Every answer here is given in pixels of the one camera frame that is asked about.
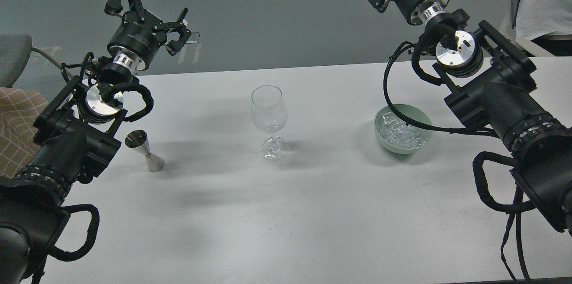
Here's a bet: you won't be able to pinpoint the clear wine glass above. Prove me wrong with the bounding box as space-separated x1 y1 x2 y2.
250 85 290 161

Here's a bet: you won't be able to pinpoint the steel double jigger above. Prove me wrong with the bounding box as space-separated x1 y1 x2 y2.
124 130 165 173

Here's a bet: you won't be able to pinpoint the clear ice cubes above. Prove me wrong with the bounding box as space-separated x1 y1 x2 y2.
378 111 428 149

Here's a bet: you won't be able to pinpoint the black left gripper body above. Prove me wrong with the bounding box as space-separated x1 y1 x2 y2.
107 10 166 72

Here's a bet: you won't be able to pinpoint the person in white shirt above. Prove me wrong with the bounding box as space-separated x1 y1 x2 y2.
509 0 572 56

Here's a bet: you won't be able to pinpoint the green bowl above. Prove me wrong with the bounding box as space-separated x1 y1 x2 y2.
374 106 433 154

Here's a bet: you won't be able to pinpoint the grey chair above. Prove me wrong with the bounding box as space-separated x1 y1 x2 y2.
0 34 72 88

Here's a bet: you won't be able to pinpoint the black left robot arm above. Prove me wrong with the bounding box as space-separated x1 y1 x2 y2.
1 0 192 284

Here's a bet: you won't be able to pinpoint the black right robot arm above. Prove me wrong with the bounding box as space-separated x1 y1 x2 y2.
367 0 572 284

